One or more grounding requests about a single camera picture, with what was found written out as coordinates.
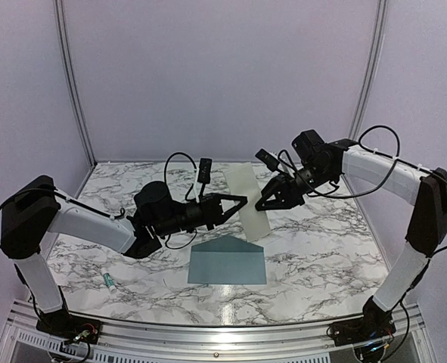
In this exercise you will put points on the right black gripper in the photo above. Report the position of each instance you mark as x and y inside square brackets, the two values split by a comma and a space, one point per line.
[287, 192]

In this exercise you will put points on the left aluminium corner post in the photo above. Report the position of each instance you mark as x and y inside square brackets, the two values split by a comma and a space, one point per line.
[70, 75]

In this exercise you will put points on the aluminium front rail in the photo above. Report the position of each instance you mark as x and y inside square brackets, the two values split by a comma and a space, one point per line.
[133, 341]

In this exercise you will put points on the aluminium corner post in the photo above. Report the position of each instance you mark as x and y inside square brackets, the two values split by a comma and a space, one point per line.
[377, 39]
[70, 75]

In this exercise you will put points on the blue-grey envelope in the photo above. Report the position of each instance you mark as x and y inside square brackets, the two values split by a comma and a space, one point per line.
[227, 260]

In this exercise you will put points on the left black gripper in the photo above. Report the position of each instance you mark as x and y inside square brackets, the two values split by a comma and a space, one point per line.
[213, 213]

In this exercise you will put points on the beige letter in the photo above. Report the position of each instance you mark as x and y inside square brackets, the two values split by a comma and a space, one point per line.
[241, 180]

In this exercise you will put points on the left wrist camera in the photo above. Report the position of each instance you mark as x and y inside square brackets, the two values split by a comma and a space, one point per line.
[204, 170]

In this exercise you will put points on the right aluminium corner post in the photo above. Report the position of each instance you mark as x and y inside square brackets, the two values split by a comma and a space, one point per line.
[377, 39]

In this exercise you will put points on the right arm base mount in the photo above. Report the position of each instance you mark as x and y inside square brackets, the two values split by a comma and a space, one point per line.
[358, 330]

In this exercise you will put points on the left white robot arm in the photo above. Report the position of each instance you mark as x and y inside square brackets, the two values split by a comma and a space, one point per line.
[40, 208]

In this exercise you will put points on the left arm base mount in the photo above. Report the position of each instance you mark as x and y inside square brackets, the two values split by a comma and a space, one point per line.
[68, 326]

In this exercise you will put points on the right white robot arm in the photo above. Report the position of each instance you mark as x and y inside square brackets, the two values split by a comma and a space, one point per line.
[346, 169]

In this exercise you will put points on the white green glue stick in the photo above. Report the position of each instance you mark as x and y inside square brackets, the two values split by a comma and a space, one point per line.
[108, 281]

